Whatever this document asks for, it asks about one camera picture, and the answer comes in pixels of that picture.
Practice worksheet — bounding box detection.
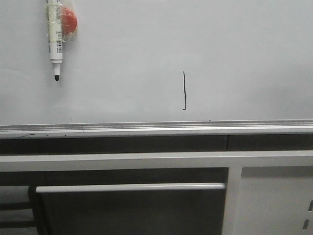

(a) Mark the white whiteboard stand frame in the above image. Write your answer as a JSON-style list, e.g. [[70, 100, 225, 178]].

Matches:
[[0, 150, 313, 235]]

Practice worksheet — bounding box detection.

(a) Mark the white whiteboard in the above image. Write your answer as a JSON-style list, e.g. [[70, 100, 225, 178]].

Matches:
[[0, 0, 313, 139]]

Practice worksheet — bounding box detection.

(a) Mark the orange round magnet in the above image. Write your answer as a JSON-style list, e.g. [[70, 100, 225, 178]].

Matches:
[[61, 7, 77, 35]]

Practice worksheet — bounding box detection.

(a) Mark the white horizontal stand bar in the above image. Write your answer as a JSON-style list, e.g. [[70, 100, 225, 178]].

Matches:
[[35, 183, 226, 193]]

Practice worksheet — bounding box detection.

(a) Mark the white whiteboard marker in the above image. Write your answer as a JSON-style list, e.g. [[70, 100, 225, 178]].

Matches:
[[46, 0, 63, 81]]

